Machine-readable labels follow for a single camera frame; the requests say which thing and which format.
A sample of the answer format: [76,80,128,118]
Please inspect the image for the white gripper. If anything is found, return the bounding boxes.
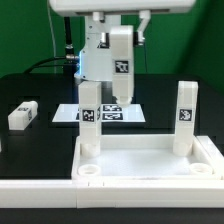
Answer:
[49,0,195,47]

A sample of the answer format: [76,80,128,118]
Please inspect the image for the white desk tabletop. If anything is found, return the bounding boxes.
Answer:
[72,134,224,181]

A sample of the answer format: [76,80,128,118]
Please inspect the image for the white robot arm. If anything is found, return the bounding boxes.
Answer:
[49,0,196,82]

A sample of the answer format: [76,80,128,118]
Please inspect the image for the fiducial marker sheet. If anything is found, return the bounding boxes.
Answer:
[53,104,145,123]

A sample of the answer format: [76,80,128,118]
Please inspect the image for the black cable with connector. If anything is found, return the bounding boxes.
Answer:
[23,16,81,75]

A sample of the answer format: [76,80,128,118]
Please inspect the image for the thin grey cable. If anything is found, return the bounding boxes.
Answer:
[47,8,58,58]

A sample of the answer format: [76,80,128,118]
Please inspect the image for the white L-shaped wall fence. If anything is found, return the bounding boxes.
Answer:
[0,180,224,208]

